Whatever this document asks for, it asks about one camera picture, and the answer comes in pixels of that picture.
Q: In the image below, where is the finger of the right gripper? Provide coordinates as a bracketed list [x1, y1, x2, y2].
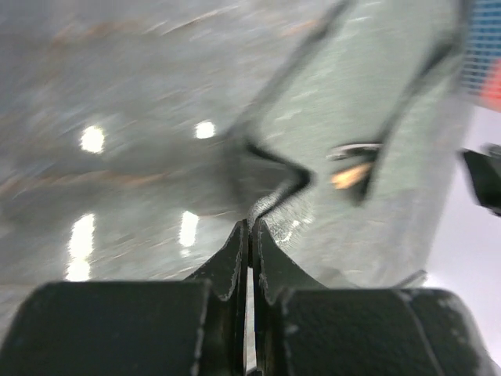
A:
[461, 143, 500, 215]

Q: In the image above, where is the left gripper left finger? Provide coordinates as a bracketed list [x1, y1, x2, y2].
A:
[1, 221, 248, 375]

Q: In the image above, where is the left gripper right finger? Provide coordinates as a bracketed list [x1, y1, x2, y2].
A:
[251, 222, 496, 375]

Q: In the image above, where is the silver metal fork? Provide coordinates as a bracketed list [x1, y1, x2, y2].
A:
[326, 143, 382, 161]

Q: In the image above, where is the grey cloth napkin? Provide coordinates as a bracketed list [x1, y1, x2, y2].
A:
[0, 0, 477, 291]

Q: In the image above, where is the salmon pink cloth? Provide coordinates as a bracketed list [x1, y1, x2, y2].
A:
[481, 60, 501, 111]

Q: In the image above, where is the white plastic basket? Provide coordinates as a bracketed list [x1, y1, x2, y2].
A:
[460, 1, 500, 109]

